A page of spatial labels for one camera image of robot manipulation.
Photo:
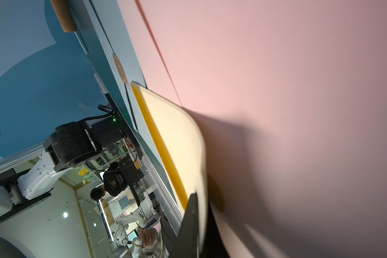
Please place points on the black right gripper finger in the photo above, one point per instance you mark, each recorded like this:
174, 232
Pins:
187, 242

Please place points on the cream yellow envelope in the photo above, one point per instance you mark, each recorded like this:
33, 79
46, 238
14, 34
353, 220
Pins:
181, 148

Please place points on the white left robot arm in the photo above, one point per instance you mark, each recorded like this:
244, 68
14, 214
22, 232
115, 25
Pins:
27, 177

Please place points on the pink envelope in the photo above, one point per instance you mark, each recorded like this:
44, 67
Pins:
291, 98

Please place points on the light teal envelope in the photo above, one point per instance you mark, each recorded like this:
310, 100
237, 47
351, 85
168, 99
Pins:
115, 40

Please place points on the green garden fork wooden handle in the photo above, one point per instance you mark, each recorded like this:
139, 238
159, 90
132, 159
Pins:
64, 15

